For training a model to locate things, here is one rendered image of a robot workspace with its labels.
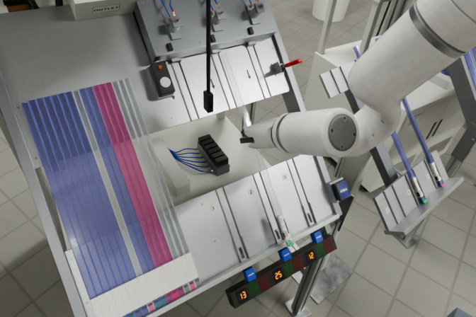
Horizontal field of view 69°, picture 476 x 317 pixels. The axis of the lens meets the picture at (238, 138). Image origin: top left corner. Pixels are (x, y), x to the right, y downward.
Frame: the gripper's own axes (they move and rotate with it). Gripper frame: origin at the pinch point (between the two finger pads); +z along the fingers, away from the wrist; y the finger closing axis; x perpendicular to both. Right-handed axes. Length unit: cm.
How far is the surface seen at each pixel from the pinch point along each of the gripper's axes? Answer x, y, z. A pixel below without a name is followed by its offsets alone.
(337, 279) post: 84, -47, 46
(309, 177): 17.7, -15.4, 2.6
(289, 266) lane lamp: 37.1, -0.7, 0.6
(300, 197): 21.4, -10.5, 2.0
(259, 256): 29.4, 7.6, -1.4
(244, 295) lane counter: 37.7, 13.7, 0.5
